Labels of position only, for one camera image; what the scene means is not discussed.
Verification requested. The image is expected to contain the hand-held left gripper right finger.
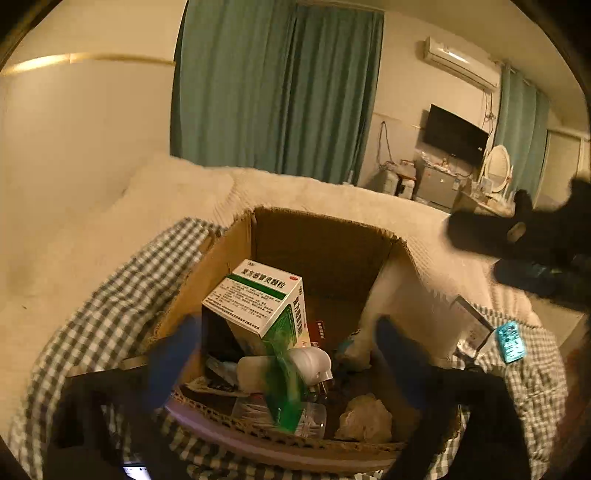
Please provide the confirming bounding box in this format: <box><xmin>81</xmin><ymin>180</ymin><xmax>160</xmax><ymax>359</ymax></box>
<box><xmin>375</xmin><ymin>316</ymin><xmax>532</xmax><ymax>480</ymax></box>

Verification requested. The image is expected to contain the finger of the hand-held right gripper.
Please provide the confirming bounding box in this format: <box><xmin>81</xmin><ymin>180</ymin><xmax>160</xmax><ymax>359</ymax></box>
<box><xmin>450</xmin><ymin>178</ymin><xmax>591</xmax><ymax>266</ymax></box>
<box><xmin>494</xmin><ymin>258</ymin><xmax>591</xmax><ymax>315</ymax></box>

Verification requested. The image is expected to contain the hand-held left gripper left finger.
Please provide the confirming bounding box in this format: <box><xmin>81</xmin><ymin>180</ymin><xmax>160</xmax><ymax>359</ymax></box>
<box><xmin>44</xmin><ymin>316</ymin><xmax>204</xmax><ymax>480</ymax></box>

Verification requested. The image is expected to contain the green white medicine box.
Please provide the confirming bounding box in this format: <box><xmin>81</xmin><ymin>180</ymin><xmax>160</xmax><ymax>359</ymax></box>
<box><xmin>201</xmin><ymin>258</ymin><xmax>311</xmax><ymax>432</ymax></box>

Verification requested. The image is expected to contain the clear floss pick jar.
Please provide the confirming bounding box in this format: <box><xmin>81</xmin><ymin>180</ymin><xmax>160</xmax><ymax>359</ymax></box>
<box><xmin>231</xmin><ymin>394</ymin><xmax>328</xmax><ymax>439</ymax></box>

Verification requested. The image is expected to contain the cardboard box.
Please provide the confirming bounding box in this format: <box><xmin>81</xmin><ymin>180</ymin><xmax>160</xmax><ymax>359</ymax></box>
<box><xmin>122</xmin><ymin>206</ymin><xmax>465</xmax><ymax>474</ymax></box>

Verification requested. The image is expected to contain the vanity table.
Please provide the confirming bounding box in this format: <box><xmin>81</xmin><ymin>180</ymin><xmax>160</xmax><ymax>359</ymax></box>
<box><xmin>457</xmin><ymin>189</ymin><xmax>515</xmax><ymax>217</ymax></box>

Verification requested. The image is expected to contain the oval vanity mirror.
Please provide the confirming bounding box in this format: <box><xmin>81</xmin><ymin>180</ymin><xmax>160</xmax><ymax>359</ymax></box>
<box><xmin>478</xmin><ymin>144</ymin><xmax>514</xmax><ymax>195</ymax></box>

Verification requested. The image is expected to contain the grey mini fridge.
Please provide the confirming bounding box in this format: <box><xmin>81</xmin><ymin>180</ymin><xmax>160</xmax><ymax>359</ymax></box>
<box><xmin>413</xmin><ymin>159</ymin><xmax>467</xmax><ymax>209</ymax></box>

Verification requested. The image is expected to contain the teal blister pack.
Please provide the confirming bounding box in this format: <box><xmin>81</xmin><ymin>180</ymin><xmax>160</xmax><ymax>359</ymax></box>
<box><xmin>494</xmin><ymin>322</ymin><xmax>527</xmax><ymax>365</ymax></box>

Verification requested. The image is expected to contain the crumpled tissue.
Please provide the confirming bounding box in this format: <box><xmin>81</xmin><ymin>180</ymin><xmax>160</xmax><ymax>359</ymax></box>
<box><xmin>335</xmin><ymin>393</ymin><xmax>393</xmax><ymax>443</ymax></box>

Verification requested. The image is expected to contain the white flat pouch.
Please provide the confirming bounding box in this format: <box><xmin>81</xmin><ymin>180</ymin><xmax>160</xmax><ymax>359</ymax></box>
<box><xmin>455</xmin><ymin>295</ymin><xmax>495</xmax><ymax>363</ymax></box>

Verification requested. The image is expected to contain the checked blanket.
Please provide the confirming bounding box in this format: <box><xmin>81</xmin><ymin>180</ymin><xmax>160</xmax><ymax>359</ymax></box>
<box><xmin>9</xmin><ymin>217</ymin><xmax>568</xmax><ymax>480</ymax></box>

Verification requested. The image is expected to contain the black television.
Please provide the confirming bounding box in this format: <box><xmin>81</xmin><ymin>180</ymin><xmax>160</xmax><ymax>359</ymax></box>
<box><xmin>422</xmin><ymin>104</ymin><xmax>490</xmax><ymax>166</ymax></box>

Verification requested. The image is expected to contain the narrow green curtain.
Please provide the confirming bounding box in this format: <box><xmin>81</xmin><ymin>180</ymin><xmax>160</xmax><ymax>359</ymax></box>
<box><xmin>492</xmin><ymin>65</ymin><xmax>552</xmax><ymax>204</ymax></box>

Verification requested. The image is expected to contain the white wardrobe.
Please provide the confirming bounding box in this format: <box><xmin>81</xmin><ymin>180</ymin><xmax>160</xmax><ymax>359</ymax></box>
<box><xmin>545</xmin><ymin>129</ymin><xmax>591</xmax><ymax>195</ymax></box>

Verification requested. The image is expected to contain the white fuzzy blanket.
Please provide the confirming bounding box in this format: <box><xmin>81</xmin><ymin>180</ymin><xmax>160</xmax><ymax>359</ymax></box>
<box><xmin>0</xmin><ymin>152</ymin><xmax>541</xmax><ymax>365</ymax></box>

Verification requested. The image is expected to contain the white air conditioner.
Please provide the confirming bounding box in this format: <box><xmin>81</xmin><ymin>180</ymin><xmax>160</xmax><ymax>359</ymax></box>
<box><xmin>424</xmin><ymin>36</ymin><xmax>502</xmax><ymax>90</ymax></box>

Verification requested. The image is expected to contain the wide green curtain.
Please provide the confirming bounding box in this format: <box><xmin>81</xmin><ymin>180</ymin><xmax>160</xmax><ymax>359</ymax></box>
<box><xmin>171</xmin><ymin>0</ymin><xmax>384</xmax><ymax>185</ymax></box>

